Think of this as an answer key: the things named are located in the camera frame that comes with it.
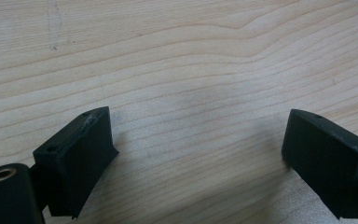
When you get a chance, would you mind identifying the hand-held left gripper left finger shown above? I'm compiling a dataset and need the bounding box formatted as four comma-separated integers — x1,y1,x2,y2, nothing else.
32,105,120,220

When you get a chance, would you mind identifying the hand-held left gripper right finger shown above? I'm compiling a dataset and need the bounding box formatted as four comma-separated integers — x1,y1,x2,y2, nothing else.
281,108,358,220

